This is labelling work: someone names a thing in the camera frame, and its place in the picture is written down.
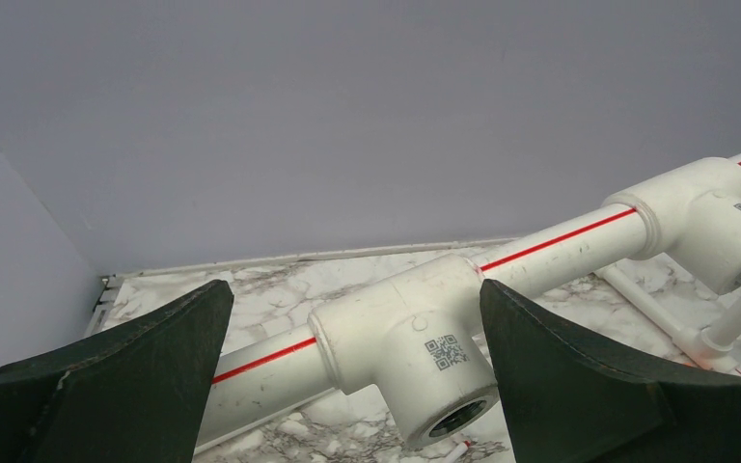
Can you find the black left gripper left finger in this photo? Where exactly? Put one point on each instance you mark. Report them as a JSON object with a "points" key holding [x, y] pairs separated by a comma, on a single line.
{"points": [[134, 393]]}

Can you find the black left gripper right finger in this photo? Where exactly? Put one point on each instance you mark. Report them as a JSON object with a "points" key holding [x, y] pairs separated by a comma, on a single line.
{"points": [[572, 395]]}

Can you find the white PVC pipe frame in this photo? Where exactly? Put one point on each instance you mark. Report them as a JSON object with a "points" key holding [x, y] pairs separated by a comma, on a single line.
{"points": [[412, 335]]}

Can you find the red capped white pen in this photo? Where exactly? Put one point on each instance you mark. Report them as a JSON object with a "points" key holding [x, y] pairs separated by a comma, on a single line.
{"points": [[454, 455]]}

